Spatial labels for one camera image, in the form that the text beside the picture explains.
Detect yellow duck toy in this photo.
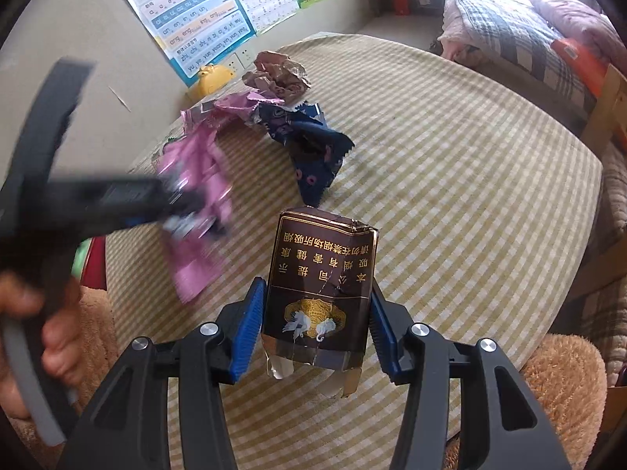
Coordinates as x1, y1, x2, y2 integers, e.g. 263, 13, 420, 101
188, 63, 236, 101

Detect pink plastic wrapper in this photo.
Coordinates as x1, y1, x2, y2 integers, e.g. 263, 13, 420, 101
156, 126, 234, 305

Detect dark blue wrapper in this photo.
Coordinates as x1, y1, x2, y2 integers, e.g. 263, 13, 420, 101
249, 102, 356, 207

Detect blue letter wall poster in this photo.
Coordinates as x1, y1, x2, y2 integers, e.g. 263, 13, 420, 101
105, 0, 257, 89

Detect pink quilt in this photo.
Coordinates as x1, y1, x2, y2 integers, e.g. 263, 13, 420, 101
526, 0, 619, 56

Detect white wall socket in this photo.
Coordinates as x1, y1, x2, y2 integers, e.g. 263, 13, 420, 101
224, 49, 256, 72

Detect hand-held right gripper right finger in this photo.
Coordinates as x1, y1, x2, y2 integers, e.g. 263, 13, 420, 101
370, 278, 556, 470

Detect plaid bed sheet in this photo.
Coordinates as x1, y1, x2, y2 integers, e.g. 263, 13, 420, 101
437, 0, 596, 105

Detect brown cigarette pack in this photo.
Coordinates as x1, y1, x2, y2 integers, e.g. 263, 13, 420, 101
259, 208, 381, 398

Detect person's left hand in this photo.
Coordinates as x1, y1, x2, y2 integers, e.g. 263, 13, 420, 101
0, 271, 84, 419

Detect brown paper wad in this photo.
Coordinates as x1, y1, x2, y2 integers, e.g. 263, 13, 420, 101
241, 50, 313, 107

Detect pink wrapper with silver lining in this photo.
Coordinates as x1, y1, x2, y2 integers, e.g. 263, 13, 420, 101
178, 89, 286, 129

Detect red cardboard box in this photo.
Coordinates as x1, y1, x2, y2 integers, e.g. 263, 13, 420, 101
551, 36, 611, 101

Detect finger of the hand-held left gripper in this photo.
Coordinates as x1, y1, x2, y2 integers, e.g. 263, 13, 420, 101
110, 200, 232, 244
104, 176, 198, 209

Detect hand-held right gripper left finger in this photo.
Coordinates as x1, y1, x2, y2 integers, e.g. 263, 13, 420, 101
56, 277, 268, 470

